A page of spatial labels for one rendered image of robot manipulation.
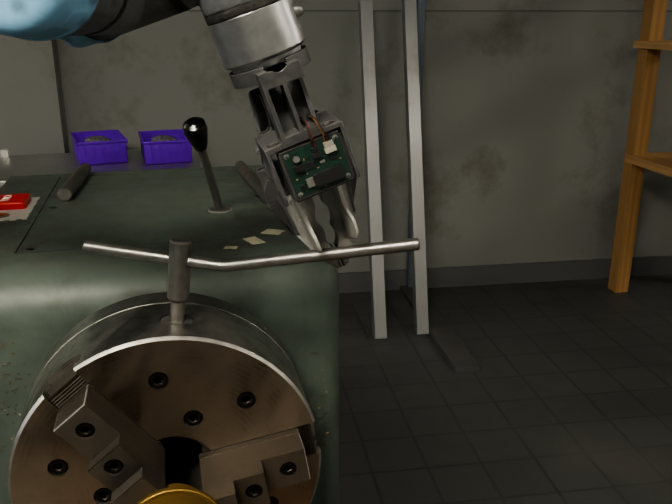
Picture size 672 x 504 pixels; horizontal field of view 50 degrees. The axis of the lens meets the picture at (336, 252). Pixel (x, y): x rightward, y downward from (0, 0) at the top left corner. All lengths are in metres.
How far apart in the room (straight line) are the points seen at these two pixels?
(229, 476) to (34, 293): 0.32
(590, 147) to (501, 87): 0.66
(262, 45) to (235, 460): 0.40
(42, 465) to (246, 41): 0.45
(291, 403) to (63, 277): 0.31
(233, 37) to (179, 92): 3.25
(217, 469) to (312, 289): 0.26
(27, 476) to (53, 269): 0.24
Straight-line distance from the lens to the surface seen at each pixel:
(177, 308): 0.74
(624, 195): 4.32
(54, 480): 0.79
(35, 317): 0.88
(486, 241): 4.30
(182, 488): 0.70
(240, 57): 0.61
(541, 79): 4.22
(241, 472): 0.74
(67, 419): 0.71
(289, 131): 0.62
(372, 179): 3.55
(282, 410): 0.76
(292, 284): 0.88
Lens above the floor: 1.53
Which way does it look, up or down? 18 degrees down
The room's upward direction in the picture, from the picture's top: straight up
